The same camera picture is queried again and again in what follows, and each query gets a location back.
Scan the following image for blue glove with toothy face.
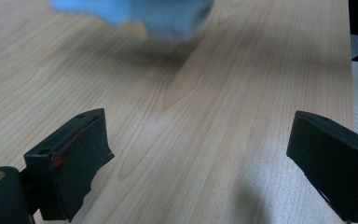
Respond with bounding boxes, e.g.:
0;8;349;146
49;0;215;41

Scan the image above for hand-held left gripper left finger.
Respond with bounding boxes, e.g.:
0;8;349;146
23;107;116;223

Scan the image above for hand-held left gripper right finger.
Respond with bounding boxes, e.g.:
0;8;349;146
286;110;358;224

